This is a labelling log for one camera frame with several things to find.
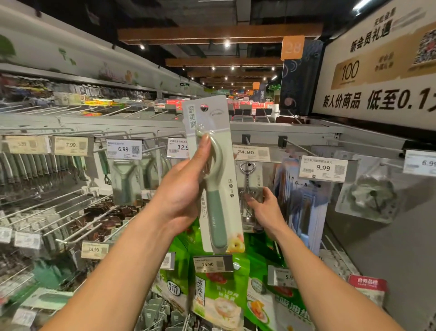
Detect person's right hand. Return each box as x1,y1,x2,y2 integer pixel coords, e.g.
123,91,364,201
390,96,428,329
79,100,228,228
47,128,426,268
244,186,290,240

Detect round steel cutter packet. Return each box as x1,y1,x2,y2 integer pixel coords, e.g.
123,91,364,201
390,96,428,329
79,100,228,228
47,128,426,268
335,155,403,222

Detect black chalkboard pillar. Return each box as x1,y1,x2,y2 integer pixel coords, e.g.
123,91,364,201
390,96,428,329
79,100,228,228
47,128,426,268
279,40,324,117

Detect person's right forearm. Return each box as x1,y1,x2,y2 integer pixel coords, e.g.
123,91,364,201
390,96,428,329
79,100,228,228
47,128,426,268
272,225,403,331

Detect person's left hand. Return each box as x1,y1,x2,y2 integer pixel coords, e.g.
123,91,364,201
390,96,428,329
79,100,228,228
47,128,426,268
146,134,213,236

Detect green handled peeler packet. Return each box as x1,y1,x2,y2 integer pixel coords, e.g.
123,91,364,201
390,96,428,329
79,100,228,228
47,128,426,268
183,94,246,255

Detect blue card packets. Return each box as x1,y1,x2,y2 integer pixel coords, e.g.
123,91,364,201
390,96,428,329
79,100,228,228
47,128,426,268
272,157,335,253

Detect kitchen tools display rack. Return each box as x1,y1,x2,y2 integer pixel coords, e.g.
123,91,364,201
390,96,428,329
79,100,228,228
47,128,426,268
0,102,436,331

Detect metal corkscrew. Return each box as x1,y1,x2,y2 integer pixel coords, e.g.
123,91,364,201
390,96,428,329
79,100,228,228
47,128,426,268
235,160,265,233

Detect white promo sign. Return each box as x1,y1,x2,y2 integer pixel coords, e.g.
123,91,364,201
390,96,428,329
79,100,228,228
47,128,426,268
312,0,436,130

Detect orange aisle number sign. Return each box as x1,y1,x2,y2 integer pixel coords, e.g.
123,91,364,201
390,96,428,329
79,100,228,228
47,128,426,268
281,35,306,61

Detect rows of hanging utensil packets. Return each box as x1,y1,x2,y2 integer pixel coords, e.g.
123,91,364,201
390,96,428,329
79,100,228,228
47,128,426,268
0,150,171,331

